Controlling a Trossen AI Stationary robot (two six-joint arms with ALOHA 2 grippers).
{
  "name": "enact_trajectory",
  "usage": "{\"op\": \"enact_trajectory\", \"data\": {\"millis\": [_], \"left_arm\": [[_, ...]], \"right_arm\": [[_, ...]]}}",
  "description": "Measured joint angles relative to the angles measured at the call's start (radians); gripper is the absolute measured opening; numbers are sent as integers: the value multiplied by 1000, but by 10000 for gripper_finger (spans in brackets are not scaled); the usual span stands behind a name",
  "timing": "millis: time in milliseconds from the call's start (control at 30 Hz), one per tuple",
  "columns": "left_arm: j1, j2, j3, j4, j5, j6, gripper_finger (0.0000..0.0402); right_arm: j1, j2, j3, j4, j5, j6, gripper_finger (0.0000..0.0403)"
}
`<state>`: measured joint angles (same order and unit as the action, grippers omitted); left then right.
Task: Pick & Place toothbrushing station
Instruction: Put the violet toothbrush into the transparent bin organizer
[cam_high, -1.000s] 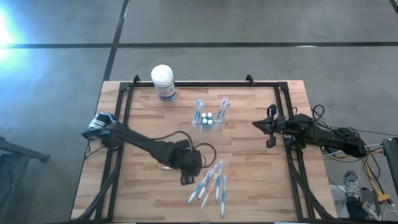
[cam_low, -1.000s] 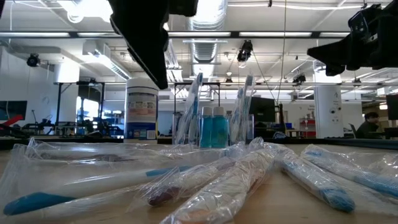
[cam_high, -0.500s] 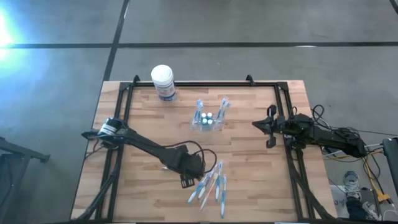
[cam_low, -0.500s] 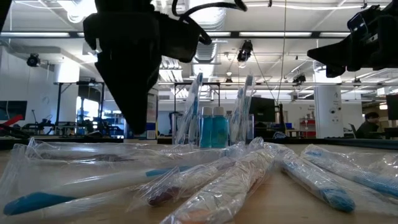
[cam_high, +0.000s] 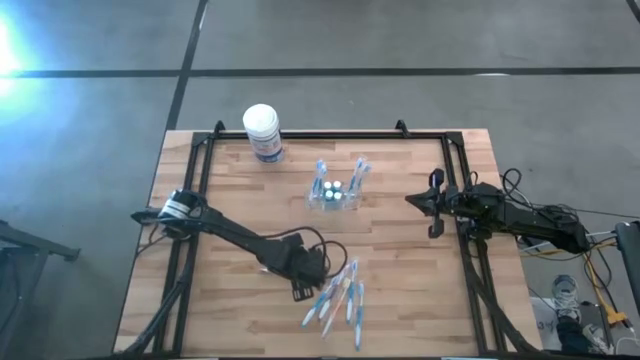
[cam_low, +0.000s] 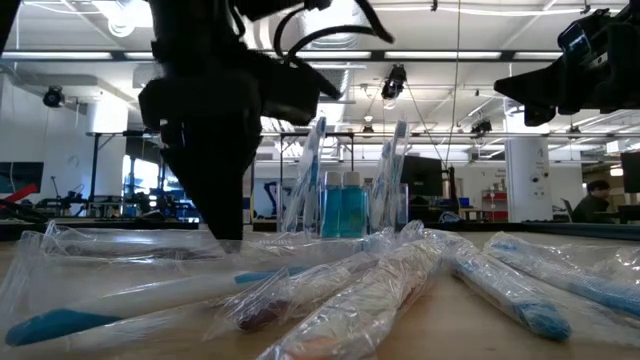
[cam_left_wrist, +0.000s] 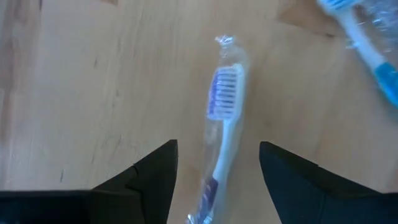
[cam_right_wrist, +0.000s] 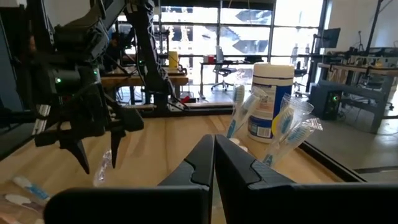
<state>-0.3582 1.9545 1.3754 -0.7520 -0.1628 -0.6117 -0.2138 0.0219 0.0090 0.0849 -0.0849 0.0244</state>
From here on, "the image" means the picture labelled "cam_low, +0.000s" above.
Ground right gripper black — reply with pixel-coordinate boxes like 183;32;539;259
493;44;640;126

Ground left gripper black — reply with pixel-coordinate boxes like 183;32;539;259
138;49;264;251

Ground white round column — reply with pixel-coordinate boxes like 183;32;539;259
503;124;552;224

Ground red storage shelf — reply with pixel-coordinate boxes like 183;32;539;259
480;188;509;223

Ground black desktop monitor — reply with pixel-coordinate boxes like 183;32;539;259
620;151;640;195
399;154;445;198

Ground person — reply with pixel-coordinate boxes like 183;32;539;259
571;179;614;224

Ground clear acrylic organizer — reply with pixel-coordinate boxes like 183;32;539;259
277;182;409;240

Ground black overhead light bar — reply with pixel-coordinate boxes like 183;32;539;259
0;48;566;64

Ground plastic-wrapped orange toothbrush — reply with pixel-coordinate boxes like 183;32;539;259
254;234;446;360

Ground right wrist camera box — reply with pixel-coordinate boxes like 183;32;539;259
557;7;609;61

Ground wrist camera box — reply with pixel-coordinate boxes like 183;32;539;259
259;52;322;127
557;7;609;61

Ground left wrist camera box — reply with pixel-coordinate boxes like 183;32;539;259
259;52;322;127

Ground black aluminium rig frame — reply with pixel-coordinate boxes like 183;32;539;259
0;218;640;242

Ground black background rig frame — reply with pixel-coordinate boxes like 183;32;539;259
87;130;169;201
259;130;356;186

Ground silver round air duct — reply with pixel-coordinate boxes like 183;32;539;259
299;0;367;104

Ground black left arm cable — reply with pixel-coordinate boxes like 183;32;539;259
272;0;396;101

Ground dark wall screen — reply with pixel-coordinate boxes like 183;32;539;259
0;161;45;195

